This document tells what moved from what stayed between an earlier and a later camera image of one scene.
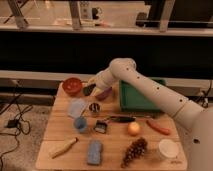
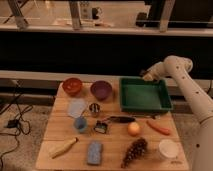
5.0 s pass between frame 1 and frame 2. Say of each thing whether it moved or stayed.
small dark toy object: stayed
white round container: stayed
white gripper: moved
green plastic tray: stayed
